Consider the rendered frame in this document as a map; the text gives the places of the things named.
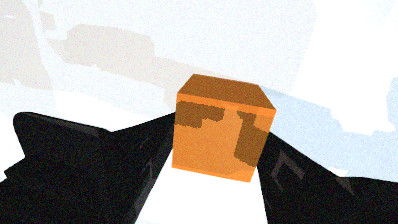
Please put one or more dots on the orange block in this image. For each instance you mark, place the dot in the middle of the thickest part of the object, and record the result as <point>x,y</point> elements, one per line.
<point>221,126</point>

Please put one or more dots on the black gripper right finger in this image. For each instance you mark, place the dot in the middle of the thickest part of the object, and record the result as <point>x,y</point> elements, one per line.
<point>298,190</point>

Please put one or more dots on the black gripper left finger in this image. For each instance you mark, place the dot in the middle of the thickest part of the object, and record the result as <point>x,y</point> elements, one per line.
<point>126,163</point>

